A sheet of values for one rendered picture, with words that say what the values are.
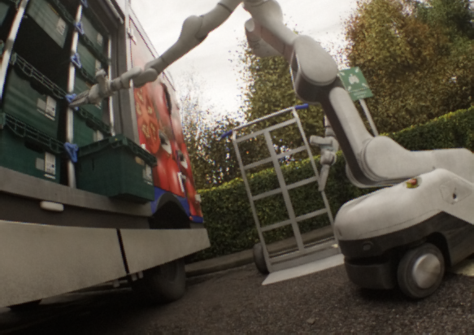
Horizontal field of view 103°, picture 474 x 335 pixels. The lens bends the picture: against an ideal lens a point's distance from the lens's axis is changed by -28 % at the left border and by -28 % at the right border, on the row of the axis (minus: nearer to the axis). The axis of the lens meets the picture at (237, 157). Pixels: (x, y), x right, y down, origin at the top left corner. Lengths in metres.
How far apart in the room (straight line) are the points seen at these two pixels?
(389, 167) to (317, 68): 0.45
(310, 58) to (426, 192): 0.64
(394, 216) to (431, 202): 0.12
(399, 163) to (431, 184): 0.19
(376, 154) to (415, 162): 0.17
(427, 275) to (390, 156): 0.42
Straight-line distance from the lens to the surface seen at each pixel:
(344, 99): 1.04
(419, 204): 0.81
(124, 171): 1.16
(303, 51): 1.07
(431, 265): 0.86
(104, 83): 1.22
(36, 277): 0.78
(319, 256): 2.04
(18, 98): 1.15
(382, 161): 0.95
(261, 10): 1.24
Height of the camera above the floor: 0.38
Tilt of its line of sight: 16 degrees up
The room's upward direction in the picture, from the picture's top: 16 degrees counter-clockwise
